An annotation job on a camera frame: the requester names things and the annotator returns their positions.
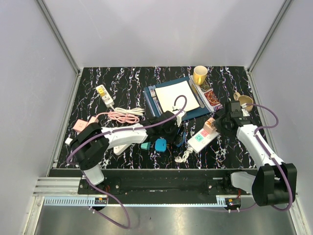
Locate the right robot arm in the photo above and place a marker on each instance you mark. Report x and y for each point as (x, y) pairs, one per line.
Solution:
(275, 181)

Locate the white multicolour power strip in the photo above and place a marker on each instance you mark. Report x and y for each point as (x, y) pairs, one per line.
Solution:
(201, 139)

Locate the teal small plug adapter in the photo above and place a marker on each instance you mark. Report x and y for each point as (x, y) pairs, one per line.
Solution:
(145, 145)

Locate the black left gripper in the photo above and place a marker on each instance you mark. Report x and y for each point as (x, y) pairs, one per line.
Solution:
(175, 136)

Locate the black mounting base rail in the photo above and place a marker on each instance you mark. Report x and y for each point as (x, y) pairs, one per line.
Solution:
(207, 181)

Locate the white plug adapter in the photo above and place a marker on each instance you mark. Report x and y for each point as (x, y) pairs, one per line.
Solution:
(68, 141)

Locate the pink deer cube adapter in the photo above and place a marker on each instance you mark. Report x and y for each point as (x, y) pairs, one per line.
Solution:
(209, 126)

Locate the pink power strip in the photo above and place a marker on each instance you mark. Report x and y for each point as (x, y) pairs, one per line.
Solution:
(93, 120)

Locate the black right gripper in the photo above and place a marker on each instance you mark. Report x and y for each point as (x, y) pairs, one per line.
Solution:
(219, 129)

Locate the light blue plug adapter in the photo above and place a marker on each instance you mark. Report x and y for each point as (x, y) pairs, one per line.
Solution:
(160, 145)

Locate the white triangular power strip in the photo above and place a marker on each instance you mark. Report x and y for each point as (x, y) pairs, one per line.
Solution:
(118, 150)

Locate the yellow mug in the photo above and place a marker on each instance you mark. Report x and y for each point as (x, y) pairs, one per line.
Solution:
(199, 74)

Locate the beige ceramic mug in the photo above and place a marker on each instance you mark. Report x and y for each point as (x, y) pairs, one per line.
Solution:
(244, 99)

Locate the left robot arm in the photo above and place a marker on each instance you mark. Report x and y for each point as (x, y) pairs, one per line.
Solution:
(88, 148)

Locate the white power strip yellow plug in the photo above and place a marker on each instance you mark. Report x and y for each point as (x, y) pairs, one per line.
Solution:
(105, 96)

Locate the dark blue placemat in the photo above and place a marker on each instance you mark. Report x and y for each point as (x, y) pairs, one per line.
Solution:
(167, 92)

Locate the silver fork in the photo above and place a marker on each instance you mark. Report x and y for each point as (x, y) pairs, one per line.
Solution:
(153, 95)

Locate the patterned colourful coaster cloth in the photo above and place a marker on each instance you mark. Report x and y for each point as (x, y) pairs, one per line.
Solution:
(205, 95)

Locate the dark blue cube adapter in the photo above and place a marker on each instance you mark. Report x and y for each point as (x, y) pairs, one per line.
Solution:
(180, 138)

